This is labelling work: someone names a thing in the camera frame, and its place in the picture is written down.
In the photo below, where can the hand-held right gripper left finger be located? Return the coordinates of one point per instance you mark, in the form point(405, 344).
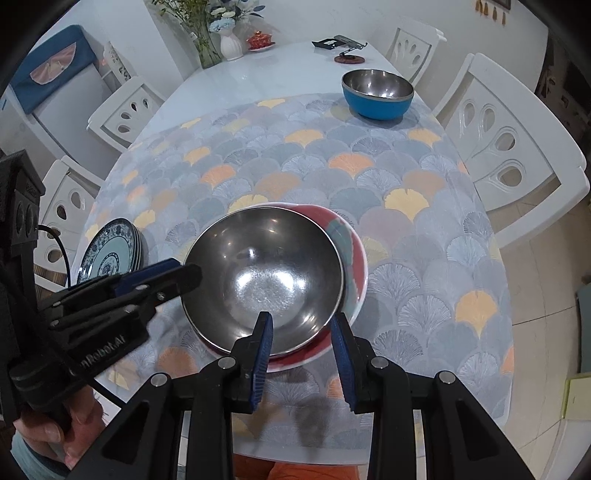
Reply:
point(263, 360)

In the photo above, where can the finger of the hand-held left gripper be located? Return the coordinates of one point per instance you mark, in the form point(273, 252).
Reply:
point(180, 281)
point(147, 272)

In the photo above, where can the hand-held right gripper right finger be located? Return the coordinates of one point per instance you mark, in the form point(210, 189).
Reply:
point(344, 364)

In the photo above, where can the blue floral ceramic plate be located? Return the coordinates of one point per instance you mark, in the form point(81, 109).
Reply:
point(108, 251)
point(144, 254)
point(140, 251)

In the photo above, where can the red steel-lined bowl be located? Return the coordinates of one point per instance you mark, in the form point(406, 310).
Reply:
point(268, 258)

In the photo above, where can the pink ceramic bowl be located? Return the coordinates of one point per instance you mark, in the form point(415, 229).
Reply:
point(353, 258)

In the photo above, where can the blue steel-lined bowl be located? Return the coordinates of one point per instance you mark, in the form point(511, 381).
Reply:
point(378, 106)

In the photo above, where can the person's left hand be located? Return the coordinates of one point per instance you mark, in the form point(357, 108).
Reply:
point(82, 415)

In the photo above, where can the person's orange clothing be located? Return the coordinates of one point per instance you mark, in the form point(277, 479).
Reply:
point(295, 470)

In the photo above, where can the white dining chair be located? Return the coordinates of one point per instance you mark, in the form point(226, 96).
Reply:
point(111, 120)
point(60, 184)
point(545, 152)
point(429, 46)

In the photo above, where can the fan-patterned tablecloth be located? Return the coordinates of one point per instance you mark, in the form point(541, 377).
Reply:
point(300, 175)

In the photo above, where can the white appliance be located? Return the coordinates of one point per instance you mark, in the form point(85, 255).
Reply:
point(69, 120)

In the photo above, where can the glass vase with greenery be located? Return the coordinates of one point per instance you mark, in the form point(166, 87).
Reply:
point(207, 50)

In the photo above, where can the white vase with flowers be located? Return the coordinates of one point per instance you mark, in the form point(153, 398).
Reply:
point(231, 48)

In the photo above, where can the blue fabric cover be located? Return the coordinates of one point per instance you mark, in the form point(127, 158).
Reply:
point(55, 50)

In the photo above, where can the teal container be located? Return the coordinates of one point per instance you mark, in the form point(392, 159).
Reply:
point(584, 304)

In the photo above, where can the red lidded cup with saucer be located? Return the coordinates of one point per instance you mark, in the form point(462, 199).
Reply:
point(259, 40)

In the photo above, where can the round-based metal stand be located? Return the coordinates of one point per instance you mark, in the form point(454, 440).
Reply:
point(348, 58)

